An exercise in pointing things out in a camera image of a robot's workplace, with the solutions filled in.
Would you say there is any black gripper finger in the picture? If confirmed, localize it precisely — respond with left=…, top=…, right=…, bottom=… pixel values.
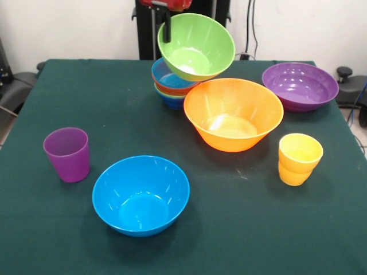
left=161, top=7, right=172, bottom=44

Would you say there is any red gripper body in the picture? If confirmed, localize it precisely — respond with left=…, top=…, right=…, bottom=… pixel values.
left=138, top=0, right=193, bottom=11

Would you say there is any large green bowl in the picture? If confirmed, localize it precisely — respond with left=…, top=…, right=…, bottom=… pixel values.
left=157, top=13, right=237, bottom=83

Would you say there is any dark blue small bowl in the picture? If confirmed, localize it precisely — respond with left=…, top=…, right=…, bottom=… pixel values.
left=156, top=89, right=186, bottom=111

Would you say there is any large orange bowl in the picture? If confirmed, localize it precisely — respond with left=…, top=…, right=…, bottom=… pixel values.
left=183, top=77, right=285, bottom=153

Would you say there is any large purple bowl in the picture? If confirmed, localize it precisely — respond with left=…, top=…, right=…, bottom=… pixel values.
left=261, top=62, right=339, bottom=113

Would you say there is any purple cup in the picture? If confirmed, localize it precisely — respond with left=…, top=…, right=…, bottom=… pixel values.
left=42, top=127, right=91, bottom=183

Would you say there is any large blue bowl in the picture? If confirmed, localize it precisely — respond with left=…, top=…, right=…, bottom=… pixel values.
left=92, top=155, right=191, bottom=238

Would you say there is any dark green tablecloth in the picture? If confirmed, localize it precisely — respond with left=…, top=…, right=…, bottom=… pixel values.
left=0, top=58, right=367, bottom=275

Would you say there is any black wall cable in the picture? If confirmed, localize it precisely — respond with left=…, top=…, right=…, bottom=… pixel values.
left=245, top=0, right=259, bottom=60

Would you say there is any black pedestal leg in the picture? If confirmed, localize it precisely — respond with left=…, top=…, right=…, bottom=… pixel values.
left=335, top=66, right=367, bottom=128
left=0, top=61, right=46, bottom=115

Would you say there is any blue floor cable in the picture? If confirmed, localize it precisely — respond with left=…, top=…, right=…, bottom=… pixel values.
left=346, top=81, right=367, bottom=127

